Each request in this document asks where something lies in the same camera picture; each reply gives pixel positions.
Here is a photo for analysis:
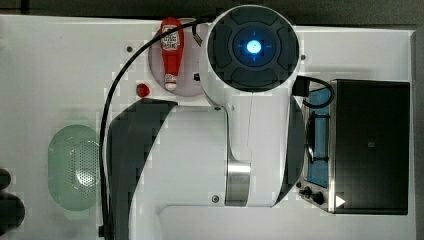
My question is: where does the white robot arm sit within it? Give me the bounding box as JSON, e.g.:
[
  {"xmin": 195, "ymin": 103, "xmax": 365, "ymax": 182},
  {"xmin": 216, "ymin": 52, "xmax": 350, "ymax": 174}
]
[{"xmin": 103, "ymin": 5, "xmax": 305, "ymax": 240}]

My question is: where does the grey round plate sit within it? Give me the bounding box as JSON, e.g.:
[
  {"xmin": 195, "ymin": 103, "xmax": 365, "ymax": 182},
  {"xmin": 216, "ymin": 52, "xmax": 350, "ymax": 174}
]
[{"xmin": 148, "ymin": 24, "xmax": 208, "ymax": 97}]

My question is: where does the small red strawberry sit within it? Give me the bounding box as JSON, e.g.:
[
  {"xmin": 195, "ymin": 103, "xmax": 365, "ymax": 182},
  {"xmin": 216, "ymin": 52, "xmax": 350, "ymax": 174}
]
[{"xmin": 136, "ymin": 84, "xmax": 150, "ymax": 98}]

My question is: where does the red ketchup bottle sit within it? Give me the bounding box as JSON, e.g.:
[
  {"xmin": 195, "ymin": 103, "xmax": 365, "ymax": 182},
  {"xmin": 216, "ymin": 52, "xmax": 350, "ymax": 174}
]
[{"xmin": 161, "ymin": 30, "xmax": 185, "ymax": 91}]

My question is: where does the green perforated colander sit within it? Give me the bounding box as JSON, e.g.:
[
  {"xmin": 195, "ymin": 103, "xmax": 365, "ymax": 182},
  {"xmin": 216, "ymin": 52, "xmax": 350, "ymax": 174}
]
[{"xmin": 48, "ymin": 125, "xmax": 100, "ymax": 211}]

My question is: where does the black toaster oven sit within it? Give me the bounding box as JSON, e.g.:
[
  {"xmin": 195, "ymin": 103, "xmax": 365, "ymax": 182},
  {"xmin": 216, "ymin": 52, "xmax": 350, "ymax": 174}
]
[{"xmin": 296, "ymin": 79, "xmax": 411, "ymax": 215}]

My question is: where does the black cylinder object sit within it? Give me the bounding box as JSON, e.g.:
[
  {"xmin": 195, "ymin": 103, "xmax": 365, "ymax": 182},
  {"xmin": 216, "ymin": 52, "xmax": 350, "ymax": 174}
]
[{"xmin": 0, "ymin": 168, "xmax": 26, "ymax": 236}]

